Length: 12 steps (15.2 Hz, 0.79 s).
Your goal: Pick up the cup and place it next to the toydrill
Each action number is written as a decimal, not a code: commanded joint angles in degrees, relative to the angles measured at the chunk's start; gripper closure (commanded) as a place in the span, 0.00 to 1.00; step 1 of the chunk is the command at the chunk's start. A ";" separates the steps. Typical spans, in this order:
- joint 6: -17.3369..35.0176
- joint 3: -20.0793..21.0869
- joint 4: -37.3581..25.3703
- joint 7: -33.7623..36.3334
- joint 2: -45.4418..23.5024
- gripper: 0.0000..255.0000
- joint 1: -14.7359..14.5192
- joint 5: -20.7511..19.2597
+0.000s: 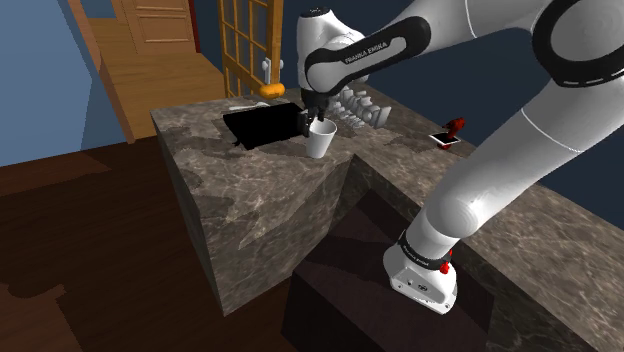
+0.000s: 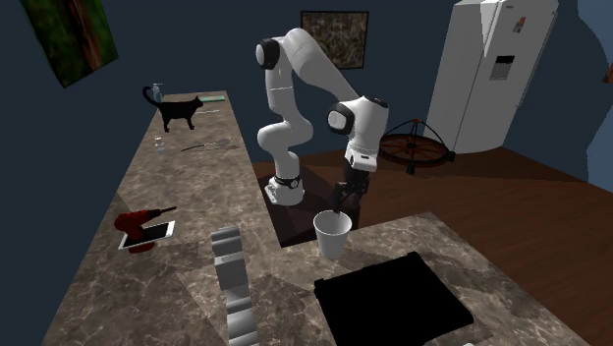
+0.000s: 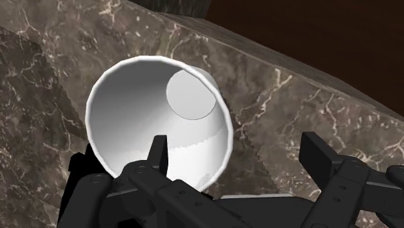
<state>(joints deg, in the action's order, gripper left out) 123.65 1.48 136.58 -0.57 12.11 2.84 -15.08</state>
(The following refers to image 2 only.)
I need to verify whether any brown framed wall picture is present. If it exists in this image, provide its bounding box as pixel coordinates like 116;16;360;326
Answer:
300;10;370;71

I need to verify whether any black cat figure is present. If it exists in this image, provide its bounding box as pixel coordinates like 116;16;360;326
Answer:
141;86;204;134

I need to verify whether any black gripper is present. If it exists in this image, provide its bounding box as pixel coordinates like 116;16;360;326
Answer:
332;160;371;215

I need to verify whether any metal wire strainer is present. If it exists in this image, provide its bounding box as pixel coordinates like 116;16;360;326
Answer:
180;138;233;153

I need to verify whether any white refrigerator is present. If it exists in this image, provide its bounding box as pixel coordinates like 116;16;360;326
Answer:
422;0;561;155

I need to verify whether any green wall picture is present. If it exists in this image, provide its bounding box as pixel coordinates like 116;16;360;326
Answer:
18;0;120;89

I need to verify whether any wooden wagon wheel on stand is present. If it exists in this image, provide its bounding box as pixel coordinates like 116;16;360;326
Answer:
378;118;457;176

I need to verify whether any dark robot stand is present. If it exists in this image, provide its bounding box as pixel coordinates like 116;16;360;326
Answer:
257;164;363;249

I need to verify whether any white tablet with black screen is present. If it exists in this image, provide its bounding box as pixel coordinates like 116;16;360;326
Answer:
117;220;177;252

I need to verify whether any red power drill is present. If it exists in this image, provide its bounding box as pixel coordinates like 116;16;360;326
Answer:
113;205;179;255

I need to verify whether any white paper cup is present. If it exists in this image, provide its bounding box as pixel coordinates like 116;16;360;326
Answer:
312;209;354;260

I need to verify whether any grey ridged rack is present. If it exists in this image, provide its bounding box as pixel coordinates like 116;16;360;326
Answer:
210;224;260;346

